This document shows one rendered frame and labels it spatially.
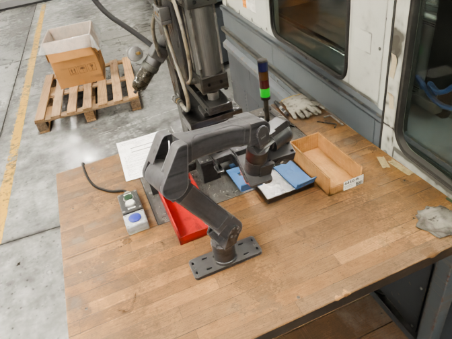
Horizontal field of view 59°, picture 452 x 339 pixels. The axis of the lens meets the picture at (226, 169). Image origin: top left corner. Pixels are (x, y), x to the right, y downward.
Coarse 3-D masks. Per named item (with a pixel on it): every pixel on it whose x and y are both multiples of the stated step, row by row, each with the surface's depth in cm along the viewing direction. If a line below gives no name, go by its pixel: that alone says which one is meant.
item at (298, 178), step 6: (288, 162) 140; (276, 168) 138; (282, 168) 138; (288, 168) 137; (294, 168) 137; (282, 174) 135; (288, 174) 134; (294, 174) 134; (300, 174) 134; (306, 174) 133; (288, 180) 132; (294, 180) 132; (300, 180) 131; (306, 180) 127; (312, 180) 129; (294, 186) 129; (300, 186) 128
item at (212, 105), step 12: (192, 84) 144; (204, 96) 132; (216, 96) 128; (204, 108) 129; (216, 108) 126; (228, 108) 127; (240, 108) 130; (192, 120) 128; (204, 120) 127; (216, 120) 129
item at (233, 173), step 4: (232, 168) 130; (236, 168) 130; (228, 172) 128; (232, 172) 128; (236, 172) 127; (240, 172) 127; (232, 176) 126; (236, 176) 125; (240, 176) 125; (236, 180) 123; (240, 180) 123; (236, 184) 121; (240, 184) 121; (244, 184) 116; (260, 184) 119; (240, 188) 119; (244, 188) 117; (248, 188) 118
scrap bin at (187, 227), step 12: (192, 180) 133; (168, 204) 133; (168, 216) 128; (180, 216) 128; (192, 216) 127; (180, 228) 124; (192, 228) 123; (204, 228) 119; (180, 240) 117; (192, 240) 119
